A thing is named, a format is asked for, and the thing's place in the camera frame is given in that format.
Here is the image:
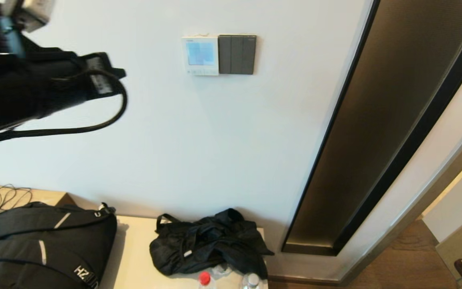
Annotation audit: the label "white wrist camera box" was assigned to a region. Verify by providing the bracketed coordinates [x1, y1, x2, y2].
[0, 0, 55, 33]

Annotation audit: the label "dark grey switch panel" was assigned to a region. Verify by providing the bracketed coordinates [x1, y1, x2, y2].
[218, 35, 257, 75]

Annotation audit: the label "black cloth bag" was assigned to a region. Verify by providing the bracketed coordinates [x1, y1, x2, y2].
[150, 208, 275, 280]

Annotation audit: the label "red cap water bottle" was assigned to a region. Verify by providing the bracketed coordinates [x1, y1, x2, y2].
[198, 271, 217, 289]

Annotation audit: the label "black backpack grey stripes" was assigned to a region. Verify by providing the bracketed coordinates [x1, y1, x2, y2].
[0, 202, 118, 289]

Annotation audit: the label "light wooden desk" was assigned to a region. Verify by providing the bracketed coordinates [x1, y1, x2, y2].
[0, 183, 77, 225]

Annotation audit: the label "white wall thermostat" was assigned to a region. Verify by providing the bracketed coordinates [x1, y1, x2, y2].
[181, 35, 219, 76]

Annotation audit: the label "grey cap clear water bottle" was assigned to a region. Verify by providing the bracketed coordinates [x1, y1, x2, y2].
[242, 273, 263, 289]

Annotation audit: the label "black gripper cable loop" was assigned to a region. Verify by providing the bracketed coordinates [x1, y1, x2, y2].
[0, 68, 128, 143]

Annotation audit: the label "grey door frame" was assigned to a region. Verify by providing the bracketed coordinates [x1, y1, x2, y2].
[337, 102, 462, 283]

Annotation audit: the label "bronze glass panel black frame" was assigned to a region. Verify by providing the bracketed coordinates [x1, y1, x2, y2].
[281, 0, 462, 257]

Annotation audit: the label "thin black cable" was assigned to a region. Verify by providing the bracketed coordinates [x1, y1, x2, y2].
[0, 184, 34, 224]

